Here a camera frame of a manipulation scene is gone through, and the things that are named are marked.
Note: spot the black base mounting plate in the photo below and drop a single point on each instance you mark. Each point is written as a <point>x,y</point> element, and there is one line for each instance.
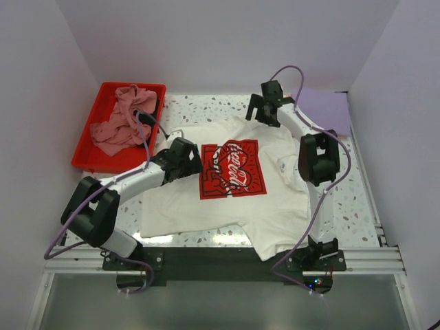
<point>225,264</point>

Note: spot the black garment in bin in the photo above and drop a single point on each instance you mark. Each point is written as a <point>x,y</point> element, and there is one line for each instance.
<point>150,119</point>

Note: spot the pink crumpled t-shirt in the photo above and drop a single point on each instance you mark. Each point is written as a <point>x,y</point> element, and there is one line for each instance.
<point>120,131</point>

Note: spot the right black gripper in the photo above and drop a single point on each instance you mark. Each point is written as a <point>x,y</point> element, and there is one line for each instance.
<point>256,102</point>

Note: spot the folded purple t-shirt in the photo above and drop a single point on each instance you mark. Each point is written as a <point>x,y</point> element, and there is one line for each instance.
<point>325,109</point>

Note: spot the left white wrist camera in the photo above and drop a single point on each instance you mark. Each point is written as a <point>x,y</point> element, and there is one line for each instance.
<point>175,134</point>

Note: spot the aluminium extrusion rail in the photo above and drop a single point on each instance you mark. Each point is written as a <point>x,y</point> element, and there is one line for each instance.
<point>85,259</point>

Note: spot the white t-shirt red print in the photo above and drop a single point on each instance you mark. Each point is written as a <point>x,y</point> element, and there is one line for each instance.
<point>248,179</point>

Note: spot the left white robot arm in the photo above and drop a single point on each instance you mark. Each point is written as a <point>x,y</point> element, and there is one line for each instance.
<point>93,208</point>

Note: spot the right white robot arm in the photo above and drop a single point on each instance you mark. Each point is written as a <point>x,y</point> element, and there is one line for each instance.
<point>318,166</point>

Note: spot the red plastic bin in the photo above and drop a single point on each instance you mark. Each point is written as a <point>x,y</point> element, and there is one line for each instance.
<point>89,157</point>

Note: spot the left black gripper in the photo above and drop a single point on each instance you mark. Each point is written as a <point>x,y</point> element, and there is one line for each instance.
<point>194,166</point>

